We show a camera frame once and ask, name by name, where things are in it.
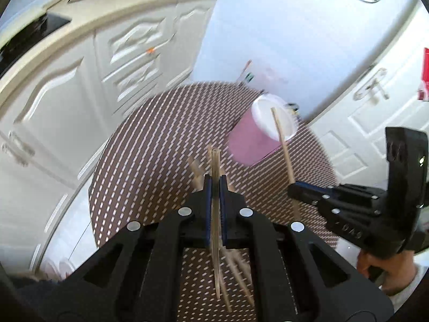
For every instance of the pink cup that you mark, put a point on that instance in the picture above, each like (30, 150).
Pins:
(255, 136)

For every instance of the person's right hand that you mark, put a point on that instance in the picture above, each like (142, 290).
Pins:
(400, 270)

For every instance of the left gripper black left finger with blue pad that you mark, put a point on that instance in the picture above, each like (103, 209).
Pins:
(135, 276)

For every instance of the silver door handle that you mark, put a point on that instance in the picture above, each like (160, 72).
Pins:
(373, 86)

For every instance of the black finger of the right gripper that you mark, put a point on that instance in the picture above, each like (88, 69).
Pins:
(308, 193)

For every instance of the red fu paper decoration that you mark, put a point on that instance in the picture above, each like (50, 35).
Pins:
(423, 90)

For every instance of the brown polka dot tablecloth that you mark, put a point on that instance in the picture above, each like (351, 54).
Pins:
(144, 174)

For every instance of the cream kitchen base cabinets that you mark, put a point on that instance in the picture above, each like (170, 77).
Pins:
(63, 99)

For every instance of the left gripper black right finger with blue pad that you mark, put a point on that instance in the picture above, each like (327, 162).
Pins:
(297, 276)

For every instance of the white panel door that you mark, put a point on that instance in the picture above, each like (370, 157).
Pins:
(353, 132)

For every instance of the white rice bag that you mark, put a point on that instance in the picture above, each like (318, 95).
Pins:
(260, 76)

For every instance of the black induction cooktop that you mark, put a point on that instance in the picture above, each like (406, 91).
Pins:
(27, 38)

